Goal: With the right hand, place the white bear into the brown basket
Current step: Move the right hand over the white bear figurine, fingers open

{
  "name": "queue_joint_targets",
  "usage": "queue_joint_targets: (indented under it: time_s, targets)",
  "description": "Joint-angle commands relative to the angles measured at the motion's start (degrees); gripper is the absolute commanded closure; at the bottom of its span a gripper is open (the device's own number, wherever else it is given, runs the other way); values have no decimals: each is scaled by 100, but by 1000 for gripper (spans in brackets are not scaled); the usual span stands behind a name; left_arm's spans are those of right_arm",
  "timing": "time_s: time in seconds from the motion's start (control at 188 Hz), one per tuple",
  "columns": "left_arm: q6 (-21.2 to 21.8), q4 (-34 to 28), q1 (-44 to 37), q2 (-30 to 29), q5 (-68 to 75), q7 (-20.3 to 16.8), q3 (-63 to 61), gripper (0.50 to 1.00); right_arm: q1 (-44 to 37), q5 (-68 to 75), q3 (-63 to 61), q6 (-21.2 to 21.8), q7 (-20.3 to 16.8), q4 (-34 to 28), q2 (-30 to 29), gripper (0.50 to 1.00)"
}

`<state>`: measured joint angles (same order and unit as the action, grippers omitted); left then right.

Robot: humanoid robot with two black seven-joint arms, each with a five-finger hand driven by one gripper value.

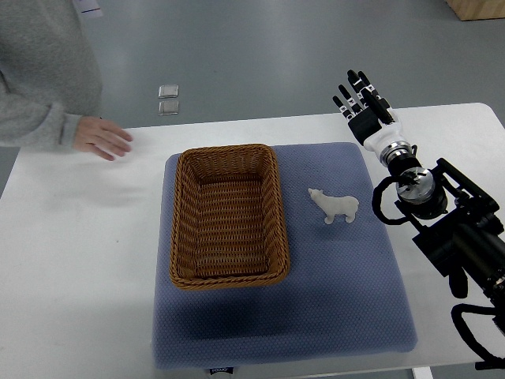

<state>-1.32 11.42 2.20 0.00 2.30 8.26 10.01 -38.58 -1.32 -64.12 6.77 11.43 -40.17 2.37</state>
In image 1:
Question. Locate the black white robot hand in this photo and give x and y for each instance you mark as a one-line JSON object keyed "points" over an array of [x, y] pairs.
{"points": [[370, 117]]}

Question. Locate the person's bare hand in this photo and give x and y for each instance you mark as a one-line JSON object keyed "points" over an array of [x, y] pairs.
{"points": [[102, 138]]}

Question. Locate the white bear figurine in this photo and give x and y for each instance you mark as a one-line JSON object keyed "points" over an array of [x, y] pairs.
{"points": [[335, 206]]}

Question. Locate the grey sweater forearm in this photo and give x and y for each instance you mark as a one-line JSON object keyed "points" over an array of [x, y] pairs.
{"points": [[49, 76]]}

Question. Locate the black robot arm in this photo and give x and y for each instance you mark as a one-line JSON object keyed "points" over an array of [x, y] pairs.
{"points": [[457, 230]]}

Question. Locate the brown wicker basket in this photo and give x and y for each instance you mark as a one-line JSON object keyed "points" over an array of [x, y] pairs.
{"points": [[228, 224]]}

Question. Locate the upper metal floor plate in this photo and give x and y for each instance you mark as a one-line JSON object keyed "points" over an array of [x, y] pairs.
{"points": [[168, 91]]}

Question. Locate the wooden box corner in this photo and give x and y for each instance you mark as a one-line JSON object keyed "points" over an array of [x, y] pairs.
{"points": [[477, 10]]}

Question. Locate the blue-grey padded mat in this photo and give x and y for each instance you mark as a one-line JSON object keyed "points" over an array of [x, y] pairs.
{"points": [[344, 293]]}

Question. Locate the black table control panel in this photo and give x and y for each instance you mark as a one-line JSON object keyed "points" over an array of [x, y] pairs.
{"points": [[487, 365]]}

